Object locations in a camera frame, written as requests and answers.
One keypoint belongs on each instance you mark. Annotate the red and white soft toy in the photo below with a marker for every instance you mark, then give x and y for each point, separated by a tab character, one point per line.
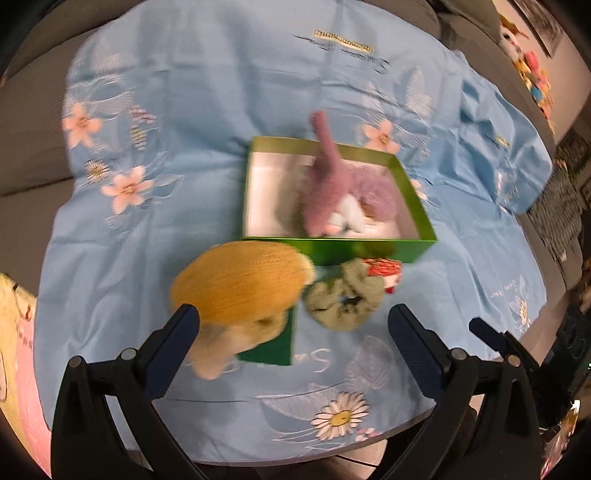
383	270

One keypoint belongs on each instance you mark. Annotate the blue floral sheet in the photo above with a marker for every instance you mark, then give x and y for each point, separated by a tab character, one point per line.
184	115

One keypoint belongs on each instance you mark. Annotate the mauve plush toy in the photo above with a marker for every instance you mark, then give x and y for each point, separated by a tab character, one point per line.
323	189

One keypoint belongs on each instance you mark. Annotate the grey knitted throw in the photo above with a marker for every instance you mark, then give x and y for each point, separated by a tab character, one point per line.
558	221

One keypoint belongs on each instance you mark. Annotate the pile of colourful plush toys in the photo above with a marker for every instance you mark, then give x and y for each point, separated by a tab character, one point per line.
510	39

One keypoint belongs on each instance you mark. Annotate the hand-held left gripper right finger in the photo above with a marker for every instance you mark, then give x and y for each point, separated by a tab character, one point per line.
413	344

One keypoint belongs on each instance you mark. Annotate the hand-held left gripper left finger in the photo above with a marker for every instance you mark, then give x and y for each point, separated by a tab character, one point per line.
178	344

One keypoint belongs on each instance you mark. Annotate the green scrunchie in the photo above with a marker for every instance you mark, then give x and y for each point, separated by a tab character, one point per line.
323	300

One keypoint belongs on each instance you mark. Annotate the yellow mushroom plush toy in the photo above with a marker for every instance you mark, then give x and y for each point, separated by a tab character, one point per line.
240	286

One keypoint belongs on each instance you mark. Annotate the green cardboard box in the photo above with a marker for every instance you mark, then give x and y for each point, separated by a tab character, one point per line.
360	251

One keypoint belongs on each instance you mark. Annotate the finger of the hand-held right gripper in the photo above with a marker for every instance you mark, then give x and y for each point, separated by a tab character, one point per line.
496	339

